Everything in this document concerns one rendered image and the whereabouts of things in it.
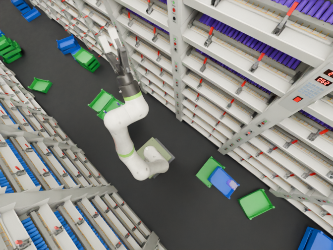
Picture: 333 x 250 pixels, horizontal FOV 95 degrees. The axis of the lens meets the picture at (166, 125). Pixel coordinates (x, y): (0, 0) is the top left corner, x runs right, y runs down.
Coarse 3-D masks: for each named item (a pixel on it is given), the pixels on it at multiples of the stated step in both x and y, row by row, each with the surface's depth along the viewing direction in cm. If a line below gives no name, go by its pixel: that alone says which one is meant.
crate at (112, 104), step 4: (112, 96) 189; (112, 100) 194; (116, 100) 195; (108, 104) 190; (112, 104) 194; (116, 104) 194; (120, 104) 193; (104, 108) 187; (108, 108) 193; (112, 108) 192; (104, 112) 191; (100, 116) 186; (104, 116) 189
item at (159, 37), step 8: (120, 8) 122; (120, 16) 124; (128, 16) 115; (136, 16) 117; (120, 24) 128; (128, 24) 119; (136, 24) 118; (144, 24) 115; (152, 24) 113; (136, 32) 118; (144, 32) 116; (152, 32) 113; (160, 32) 109; (168, 32) 108; (152, 40) 112; (160, 40) 111; (168, 40) 109; (160, 48) 112; (168, 48) 108
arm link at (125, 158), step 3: (132, 150) 101; (135, 150) 112; (117, 153) 102; (129, 153) 100; (132, 153) 103; (135, 153) 108; (120, 156) 102; (123, 156) 100; (126, 156) 101; (129, 156) 103; (132, 156) 105; (120, 159) 108; (123, 159) 104; (126, 159) 104; (129, 159) 104; (123, 162) 107; (126, 162) 104
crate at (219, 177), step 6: (216, 168) 178; (216, 174) 178; (222, 174) 179; (210, 180) 168; (216, 180) 177; (222, 180) 178; (216, 186) 176; (222, 186) 177; (228, 186) 178; (222, 192) 171; (228, 192) 177; (228, 198) 170
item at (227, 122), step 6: (186, 84) 139; (180, 90) 137; (186, 90) 141; (192, 90) 140; (186, 96) 140; (192, 96) 139; (198, 102) 137; (204, 102) 135; (204, 108) 134; (210, 108) 133; (216, 108) 132; (210, 114) 136; (216, 114) 131; (222, 120) 129; (228, 120) 128; (234, 120) 127; (228, 126) 128; (234, 126) 126; (240, 126) 123
